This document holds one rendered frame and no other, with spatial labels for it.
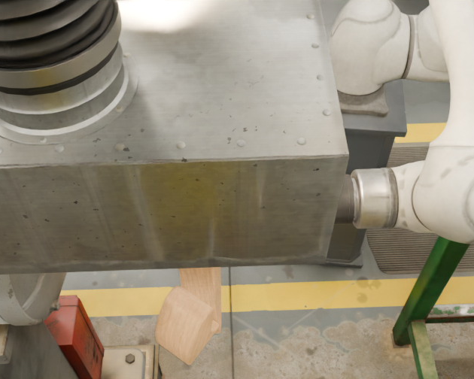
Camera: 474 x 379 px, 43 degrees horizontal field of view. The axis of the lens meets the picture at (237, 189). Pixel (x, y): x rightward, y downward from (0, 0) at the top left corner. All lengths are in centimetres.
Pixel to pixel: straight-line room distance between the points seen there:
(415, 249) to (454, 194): 149
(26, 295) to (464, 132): 53
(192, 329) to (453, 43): 50
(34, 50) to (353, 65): 117
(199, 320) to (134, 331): 144
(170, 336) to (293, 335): 138
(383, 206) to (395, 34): 67
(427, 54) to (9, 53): 120
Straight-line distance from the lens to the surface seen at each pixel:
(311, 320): 202
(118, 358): 168
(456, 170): 74
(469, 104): 79
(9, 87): 39
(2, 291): 65
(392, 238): 221
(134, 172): 40
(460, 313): 189
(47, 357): 127
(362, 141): 161
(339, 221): 89
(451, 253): 151
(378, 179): 89
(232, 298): 204
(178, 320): 60
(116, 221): 45
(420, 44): 148
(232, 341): 198
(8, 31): 37
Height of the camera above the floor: 183
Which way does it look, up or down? 53 degrees down
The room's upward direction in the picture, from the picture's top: 1 degrees counter-clockwise
